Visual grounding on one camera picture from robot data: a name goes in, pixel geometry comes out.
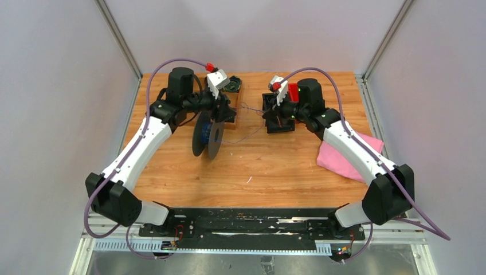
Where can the wooden compartment tray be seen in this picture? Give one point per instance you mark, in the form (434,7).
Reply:
(202,100)

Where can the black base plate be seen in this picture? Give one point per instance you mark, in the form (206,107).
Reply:
(251,229)

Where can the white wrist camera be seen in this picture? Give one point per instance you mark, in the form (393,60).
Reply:
(217,79)
(279,87)

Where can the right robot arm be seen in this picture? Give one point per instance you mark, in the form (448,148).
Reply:
(390,187)

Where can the rolled green tie top right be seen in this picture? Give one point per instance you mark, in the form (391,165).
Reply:
(234,86)

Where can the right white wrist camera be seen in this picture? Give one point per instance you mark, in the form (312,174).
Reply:
(279,87)

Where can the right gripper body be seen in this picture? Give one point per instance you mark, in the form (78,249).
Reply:
(287,110)

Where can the pink cloth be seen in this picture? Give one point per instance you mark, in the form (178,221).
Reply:
(332,160)

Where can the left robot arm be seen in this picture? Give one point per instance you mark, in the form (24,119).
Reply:
(111,191)

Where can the red plastic bin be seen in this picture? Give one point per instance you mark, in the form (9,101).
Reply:
(293,92)

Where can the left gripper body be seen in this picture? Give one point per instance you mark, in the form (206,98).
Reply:
(218,111)

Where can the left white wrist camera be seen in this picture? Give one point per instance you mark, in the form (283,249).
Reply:
(217,79)

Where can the black plastic bin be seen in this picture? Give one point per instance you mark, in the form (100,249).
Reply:
(273,125)

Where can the grey filament spool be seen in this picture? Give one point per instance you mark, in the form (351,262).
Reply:
(207,136)

